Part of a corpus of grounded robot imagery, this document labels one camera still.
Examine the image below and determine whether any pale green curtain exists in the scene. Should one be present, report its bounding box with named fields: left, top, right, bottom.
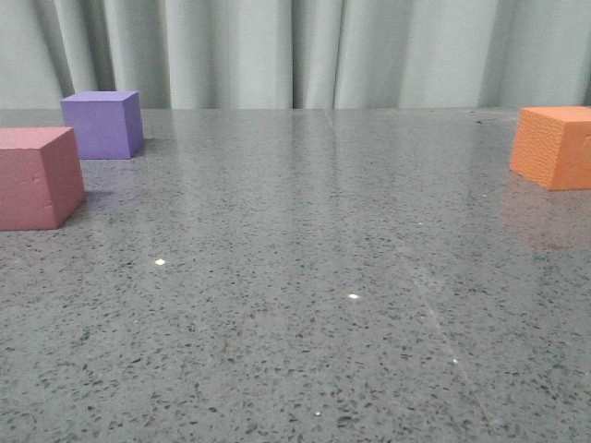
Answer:
left=1, top=1, right=590, bottom=109

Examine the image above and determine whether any purple foam cube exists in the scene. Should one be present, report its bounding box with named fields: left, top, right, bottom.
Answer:
left=60, top=90, right=144, bottom=160

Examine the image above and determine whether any orange foam cube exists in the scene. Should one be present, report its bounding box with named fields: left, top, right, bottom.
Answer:
left=510, top=106, right=590, bottom=191

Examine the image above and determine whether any pink foam cube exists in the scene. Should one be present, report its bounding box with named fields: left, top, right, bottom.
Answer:
left=1, top=126, right=86, bottom=231

